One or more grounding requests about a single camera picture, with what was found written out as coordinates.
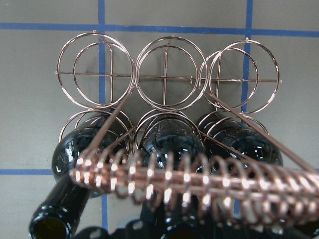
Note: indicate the copper wire bottle basket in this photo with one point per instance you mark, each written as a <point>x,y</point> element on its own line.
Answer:
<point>172,76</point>

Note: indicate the dark wine bottle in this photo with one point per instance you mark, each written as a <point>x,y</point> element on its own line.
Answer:
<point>244,139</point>
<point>171,143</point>
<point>58,216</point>

